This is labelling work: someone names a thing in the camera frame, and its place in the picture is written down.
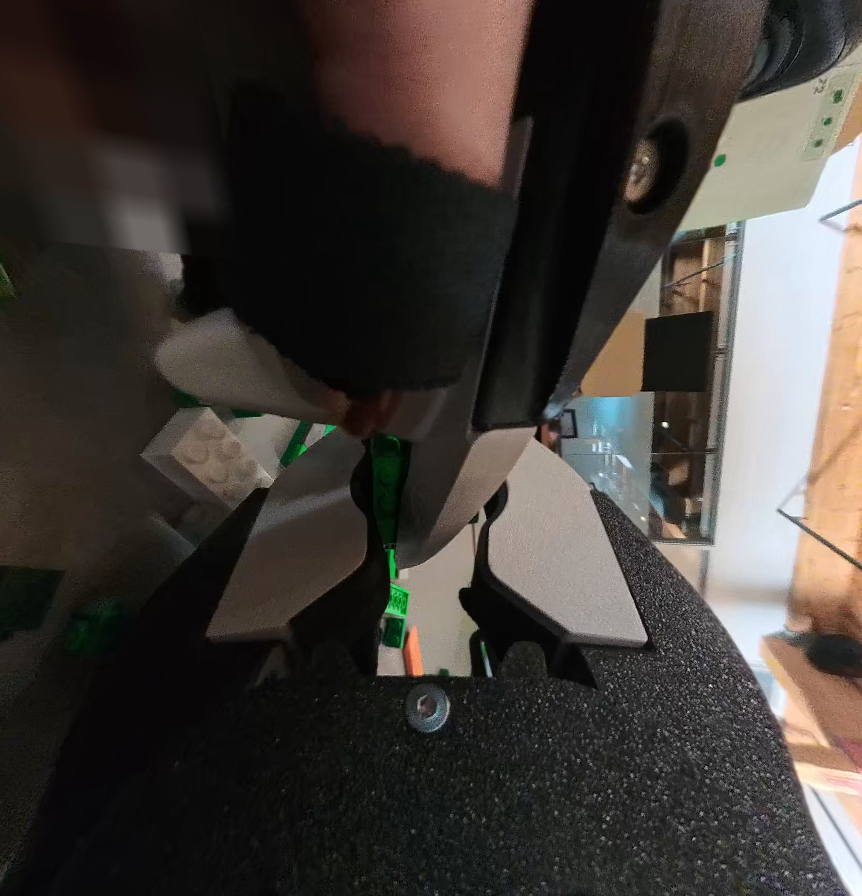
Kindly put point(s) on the white brick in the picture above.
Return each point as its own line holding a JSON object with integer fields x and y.
{"x": 207, "y": 455}

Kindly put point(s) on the open instruction booklet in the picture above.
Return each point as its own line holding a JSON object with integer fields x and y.
{"x": 767, "y": 161}

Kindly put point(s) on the small green tiled plate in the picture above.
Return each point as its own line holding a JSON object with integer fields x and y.
{"x": 389, "y": 490}

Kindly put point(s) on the scattered small bricks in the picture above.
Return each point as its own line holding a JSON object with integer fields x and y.
{"x": 394, "y": 633}

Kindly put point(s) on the person's left hand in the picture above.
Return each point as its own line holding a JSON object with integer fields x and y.
{"x": 417, "y": 77}

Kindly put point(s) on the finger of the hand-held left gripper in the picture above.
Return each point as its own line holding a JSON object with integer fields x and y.
{"x": 445, "y": 490}

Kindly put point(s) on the green holed plate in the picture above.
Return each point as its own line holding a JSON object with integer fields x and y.
{"x": 397, "y": 602}

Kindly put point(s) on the tan and black panel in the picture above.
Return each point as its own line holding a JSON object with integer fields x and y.
{"x": 676, "y": 350}

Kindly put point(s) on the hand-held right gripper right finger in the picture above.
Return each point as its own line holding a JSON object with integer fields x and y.
{"x": 564, "y": 560}

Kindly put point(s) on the orange brick separator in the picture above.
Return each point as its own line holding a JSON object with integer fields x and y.
{"x": 413, "y": 654}

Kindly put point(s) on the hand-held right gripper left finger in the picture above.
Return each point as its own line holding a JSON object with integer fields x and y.
{"x": 298, "y": 553}

